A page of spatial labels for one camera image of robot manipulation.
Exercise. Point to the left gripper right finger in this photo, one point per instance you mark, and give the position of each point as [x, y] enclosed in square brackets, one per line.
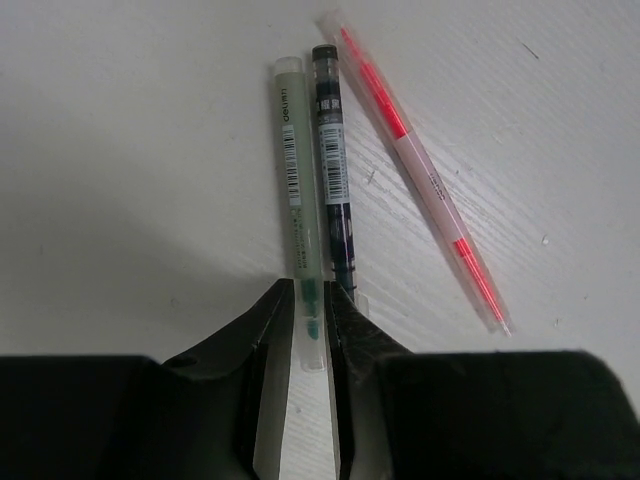
[484, 415]

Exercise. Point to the black pen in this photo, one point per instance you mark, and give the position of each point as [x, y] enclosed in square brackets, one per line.
[332, 149]

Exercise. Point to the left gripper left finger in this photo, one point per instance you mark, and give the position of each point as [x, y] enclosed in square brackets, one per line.
[214, 411]

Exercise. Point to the pink highlighter pen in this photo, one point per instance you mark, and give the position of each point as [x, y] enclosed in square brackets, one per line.
[372, 89]

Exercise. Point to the green pen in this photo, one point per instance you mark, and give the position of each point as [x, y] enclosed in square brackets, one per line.
[293, 109]

